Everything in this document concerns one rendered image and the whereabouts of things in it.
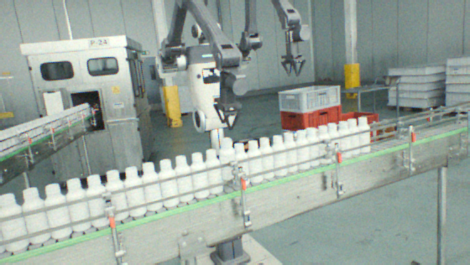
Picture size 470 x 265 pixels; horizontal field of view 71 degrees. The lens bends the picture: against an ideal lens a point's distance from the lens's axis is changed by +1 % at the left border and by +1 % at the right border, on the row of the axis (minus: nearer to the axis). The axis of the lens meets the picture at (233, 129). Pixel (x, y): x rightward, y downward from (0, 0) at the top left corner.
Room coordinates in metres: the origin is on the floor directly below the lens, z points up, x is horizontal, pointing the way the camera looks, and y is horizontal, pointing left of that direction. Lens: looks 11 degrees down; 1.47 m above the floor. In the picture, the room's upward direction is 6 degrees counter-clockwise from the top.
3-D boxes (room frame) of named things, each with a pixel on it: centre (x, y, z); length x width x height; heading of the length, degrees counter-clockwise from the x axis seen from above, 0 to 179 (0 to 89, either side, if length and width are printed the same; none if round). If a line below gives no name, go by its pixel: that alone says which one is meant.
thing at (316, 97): (3.81, -0.92, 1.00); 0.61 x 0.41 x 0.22; 122
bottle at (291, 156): (1.35, -0.23, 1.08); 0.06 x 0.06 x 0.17
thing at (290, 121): (3.81, -0.93, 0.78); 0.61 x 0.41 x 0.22; 121
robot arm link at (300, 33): (1.51, -0.33, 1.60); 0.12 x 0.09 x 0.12; 25
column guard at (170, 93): (8.88, 1.57, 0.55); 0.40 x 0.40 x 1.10; 25
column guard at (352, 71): (10.80, -4.05, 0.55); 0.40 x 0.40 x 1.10; 25
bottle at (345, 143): (1.46, -0.50, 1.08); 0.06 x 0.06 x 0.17
